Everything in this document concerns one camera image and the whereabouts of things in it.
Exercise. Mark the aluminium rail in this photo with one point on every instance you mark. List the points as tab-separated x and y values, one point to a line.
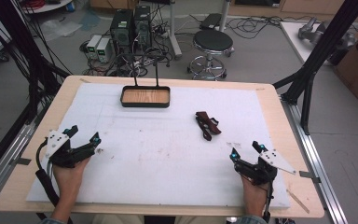
317	161
6	158

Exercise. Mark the flat black box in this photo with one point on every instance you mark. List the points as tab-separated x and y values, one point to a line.
211	20

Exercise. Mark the black metal frame strut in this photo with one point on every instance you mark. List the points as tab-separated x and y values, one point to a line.
329	40

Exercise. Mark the black stand with wooden tray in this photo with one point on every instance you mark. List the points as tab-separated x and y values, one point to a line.
144	96

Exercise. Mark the grey table leg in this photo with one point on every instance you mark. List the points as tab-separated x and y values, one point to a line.
174	31
225	12

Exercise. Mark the thin wooden stick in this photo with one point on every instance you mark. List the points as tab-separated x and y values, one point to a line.
298	201

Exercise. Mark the grey tape piece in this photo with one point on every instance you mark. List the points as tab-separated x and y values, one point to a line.
21	161
309	175

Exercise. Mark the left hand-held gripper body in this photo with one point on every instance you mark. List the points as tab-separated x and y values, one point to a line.
57	143

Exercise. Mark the person's left leg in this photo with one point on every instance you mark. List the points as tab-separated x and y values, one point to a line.
118	219

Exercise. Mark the white foam mat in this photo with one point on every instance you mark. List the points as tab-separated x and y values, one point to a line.
152	161

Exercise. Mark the black round stool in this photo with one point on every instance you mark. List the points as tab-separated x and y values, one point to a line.
213	40

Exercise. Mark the person's left hand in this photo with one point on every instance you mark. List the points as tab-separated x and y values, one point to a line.
68	180

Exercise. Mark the person's right hand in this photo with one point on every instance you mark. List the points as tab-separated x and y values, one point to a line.
254	196

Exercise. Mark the white power supply unit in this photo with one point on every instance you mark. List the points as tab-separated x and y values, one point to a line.
92	45
103	49

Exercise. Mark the black computer tower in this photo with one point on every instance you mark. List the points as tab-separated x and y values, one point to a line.
121	28
142	18

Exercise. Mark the round white table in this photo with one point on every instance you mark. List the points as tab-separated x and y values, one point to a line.
48	6

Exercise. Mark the white platform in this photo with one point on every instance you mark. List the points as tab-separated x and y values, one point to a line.
292	34

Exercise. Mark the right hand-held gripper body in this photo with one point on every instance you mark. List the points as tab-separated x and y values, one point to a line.
259	172

